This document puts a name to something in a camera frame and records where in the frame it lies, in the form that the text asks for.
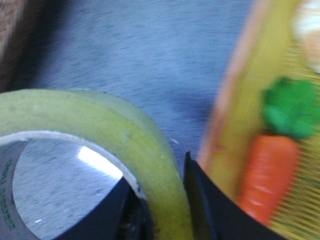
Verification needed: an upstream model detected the yellow tape roll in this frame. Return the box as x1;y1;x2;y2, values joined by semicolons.
0;89;194;240

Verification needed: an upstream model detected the white round toy bun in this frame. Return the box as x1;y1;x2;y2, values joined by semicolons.
292;0;320;73

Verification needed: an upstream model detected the toy carrot with green leaves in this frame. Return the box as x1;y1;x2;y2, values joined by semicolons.
236;76;320;226

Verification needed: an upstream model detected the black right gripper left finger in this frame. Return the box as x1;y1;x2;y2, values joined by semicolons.
55;177;153;240

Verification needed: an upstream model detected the yellow woven basket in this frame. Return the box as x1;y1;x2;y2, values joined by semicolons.
198;0;320;240

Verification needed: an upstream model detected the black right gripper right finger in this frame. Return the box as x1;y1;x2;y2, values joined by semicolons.
183;151;284;240

